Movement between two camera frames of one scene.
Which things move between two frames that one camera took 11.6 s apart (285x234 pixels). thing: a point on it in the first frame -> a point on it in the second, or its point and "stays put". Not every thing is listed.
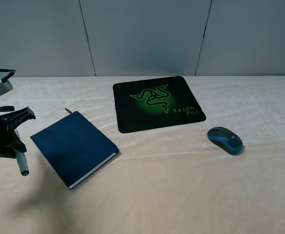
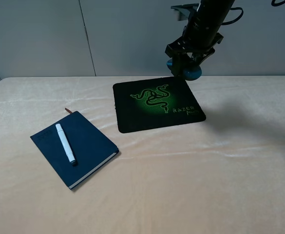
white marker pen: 21,159 -> 66,144
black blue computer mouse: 226,139 -> 190,73
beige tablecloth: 167,180 stays put
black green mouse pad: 147,104 stays put
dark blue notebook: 74,147 stays put
